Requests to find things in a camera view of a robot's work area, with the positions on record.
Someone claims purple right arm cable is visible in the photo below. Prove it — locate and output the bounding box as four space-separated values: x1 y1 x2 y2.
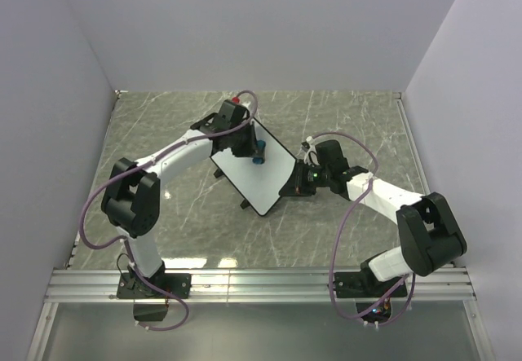
303 131 417 324

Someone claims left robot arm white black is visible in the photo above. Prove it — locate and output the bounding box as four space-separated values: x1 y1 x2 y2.
101 96 264 297

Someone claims white whiteboard black frame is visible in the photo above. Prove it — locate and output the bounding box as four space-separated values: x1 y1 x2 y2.
210 119 296 216

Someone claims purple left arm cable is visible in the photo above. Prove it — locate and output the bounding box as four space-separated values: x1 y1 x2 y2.
77 90 260 333

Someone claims aluminium rail table edge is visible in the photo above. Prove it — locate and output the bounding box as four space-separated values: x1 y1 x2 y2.
44 267 476 303

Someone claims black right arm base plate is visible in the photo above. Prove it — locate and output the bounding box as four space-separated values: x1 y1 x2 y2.
334 271 400 299

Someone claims blue whiteboard eraser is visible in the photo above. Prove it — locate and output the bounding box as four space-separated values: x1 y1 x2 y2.
252 140 266 165

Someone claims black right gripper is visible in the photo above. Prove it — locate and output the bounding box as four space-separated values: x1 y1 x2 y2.
278 160 330 198

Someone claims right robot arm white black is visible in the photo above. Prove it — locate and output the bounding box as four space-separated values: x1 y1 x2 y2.
279 140 467 297

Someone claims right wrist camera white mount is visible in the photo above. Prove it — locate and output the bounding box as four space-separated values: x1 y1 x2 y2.
301 136 316 165

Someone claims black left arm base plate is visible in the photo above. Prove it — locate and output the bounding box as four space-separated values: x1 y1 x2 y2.
116 271 192 300

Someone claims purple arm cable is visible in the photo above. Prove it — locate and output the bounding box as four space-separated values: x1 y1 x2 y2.
303 131 417 324
77 90 260 333

